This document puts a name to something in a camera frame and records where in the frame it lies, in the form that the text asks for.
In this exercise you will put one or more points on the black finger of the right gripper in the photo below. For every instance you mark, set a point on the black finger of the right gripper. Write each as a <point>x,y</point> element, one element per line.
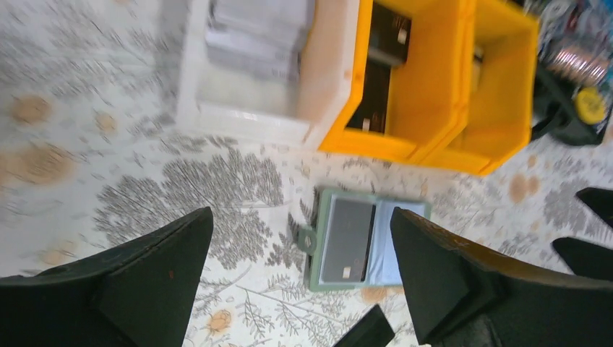
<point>584,258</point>
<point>599,200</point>

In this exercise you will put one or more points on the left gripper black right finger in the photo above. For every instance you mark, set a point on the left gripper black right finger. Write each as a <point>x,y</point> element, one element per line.
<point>461,293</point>

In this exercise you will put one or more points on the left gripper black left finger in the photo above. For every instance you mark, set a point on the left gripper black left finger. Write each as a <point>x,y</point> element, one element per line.
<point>139,293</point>

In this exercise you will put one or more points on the dark grey credit card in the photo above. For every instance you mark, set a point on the dark grey credit card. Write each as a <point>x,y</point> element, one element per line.
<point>348,241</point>

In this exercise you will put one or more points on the yellow double storage bin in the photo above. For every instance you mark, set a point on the yellow double storage bin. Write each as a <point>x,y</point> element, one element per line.
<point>462,101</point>

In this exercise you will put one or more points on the white storage bin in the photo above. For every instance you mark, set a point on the white storage bin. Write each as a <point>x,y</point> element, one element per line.
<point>215,99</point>

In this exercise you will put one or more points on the dark card in bin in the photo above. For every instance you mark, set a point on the dark card in bin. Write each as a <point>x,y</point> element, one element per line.
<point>388,49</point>

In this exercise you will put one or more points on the white magnetic stripe card stack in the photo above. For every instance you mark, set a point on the white magnetic stripe card stack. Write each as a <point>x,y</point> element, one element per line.
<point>262,38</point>

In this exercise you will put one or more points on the yellow big blind chip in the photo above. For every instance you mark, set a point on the yellow big blind chip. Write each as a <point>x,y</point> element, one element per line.
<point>590,106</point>

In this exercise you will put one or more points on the orange poker chip stack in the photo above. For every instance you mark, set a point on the orange poker chip stack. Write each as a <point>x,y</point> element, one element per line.
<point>581,65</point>

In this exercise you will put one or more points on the floral table mat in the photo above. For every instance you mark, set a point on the floral table mat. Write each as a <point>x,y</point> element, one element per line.
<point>92,156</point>

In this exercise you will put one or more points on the black poker chip case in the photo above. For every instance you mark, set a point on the black poker chip case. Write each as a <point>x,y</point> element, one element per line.
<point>567,23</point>

